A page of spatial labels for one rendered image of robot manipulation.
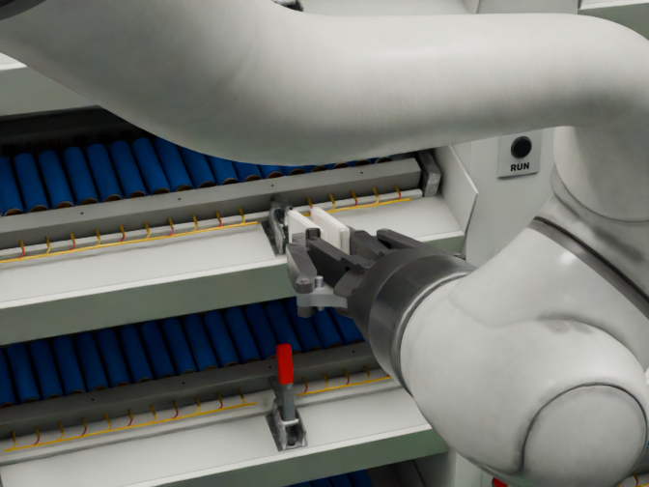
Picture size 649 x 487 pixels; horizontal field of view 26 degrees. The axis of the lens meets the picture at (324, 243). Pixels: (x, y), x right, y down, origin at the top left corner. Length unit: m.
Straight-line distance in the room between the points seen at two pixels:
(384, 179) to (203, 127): 0.73
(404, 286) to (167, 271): 0.32
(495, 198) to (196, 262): 0.27
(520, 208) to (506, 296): 0.47
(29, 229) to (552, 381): 0.54
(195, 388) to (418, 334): 0.48
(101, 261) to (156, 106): 0.67
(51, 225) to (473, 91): 0.61
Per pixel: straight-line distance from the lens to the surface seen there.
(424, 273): 0.87
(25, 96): 1.07
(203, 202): 1.18
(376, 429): 1.29
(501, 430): 0.74
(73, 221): 1.15
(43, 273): 1.15
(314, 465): 1.28
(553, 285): 0.77
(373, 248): 1.03
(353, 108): 0.55
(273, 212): 1.18
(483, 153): 1.21
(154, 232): 1.17
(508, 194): 1.23
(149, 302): 1.16
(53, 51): 0.45
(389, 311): 0.87
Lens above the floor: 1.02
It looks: 24 degrees down
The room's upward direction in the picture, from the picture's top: straight up
